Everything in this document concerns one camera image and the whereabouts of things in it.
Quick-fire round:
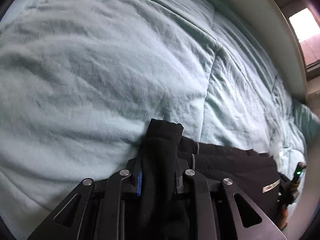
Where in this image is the black hooded parka coat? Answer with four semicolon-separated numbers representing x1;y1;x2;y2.
120;118;282;240

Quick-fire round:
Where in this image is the person's right hand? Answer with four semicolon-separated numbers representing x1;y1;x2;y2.
277;206;289;231

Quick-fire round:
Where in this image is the teal pillow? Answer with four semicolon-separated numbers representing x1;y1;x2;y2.
292;99;319;146

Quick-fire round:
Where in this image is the light teal quilted duvet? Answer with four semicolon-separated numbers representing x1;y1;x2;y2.
1;0;307;239

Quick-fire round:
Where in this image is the window with dark frame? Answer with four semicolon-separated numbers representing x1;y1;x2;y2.
274;0;319;81

